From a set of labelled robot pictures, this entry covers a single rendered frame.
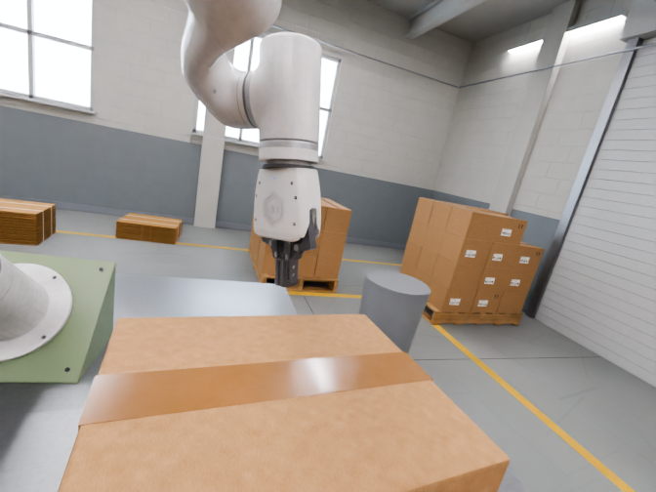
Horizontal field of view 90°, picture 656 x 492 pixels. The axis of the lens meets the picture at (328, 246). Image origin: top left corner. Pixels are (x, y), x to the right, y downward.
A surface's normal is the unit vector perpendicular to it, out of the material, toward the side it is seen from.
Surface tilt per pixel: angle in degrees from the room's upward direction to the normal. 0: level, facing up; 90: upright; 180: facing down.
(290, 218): 90
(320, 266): 90
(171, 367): 0
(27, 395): 0
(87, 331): 47
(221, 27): 156
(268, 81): 87
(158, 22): 90
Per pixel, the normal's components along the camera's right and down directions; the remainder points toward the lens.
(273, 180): -0.63, 0.04
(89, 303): 0.30, -0.44
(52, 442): 0.19, -0.95
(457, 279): 0.34, 0.29
